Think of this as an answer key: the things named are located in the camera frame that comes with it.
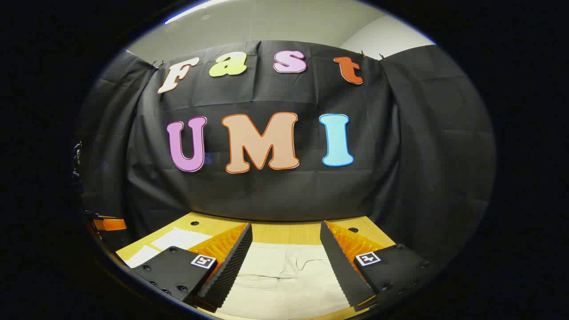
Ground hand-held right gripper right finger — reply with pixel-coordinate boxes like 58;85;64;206
320;221;431;312

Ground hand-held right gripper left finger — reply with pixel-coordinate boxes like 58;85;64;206
131;223;252;310

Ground cream white jeans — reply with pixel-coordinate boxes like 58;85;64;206
124;228;352;320

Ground black backdrop cloth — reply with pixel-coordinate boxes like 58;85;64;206
78;41;496;263

